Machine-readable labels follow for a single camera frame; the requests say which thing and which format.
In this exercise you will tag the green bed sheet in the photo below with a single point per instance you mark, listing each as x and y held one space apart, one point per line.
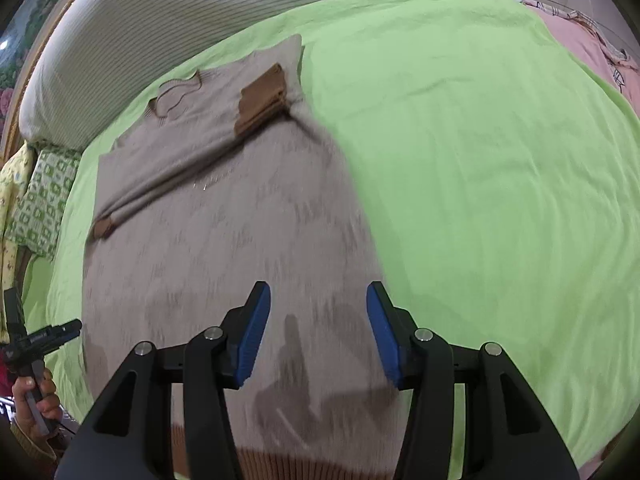
475 160

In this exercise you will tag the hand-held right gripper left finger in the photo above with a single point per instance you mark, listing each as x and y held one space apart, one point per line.
255 335

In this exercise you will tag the person's left hand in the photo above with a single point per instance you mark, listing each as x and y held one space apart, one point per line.
47 397

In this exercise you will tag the pink printed blanket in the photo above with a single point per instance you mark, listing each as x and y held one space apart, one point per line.
590 45

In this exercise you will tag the green checked printed pillow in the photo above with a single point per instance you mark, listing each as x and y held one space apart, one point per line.
42 200

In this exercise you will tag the yellow printed blanket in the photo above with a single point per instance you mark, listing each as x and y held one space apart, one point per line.
12 175

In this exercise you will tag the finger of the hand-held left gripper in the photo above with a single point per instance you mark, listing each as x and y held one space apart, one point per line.
13 312
57 334

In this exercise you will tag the grey towel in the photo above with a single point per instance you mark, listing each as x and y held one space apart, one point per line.
225 235

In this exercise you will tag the striped long pillow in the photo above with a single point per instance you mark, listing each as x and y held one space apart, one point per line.
150 20

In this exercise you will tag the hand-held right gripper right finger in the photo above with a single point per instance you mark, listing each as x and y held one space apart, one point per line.
382 335

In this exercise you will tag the person's left forearm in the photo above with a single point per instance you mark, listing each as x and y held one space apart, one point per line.
25 445

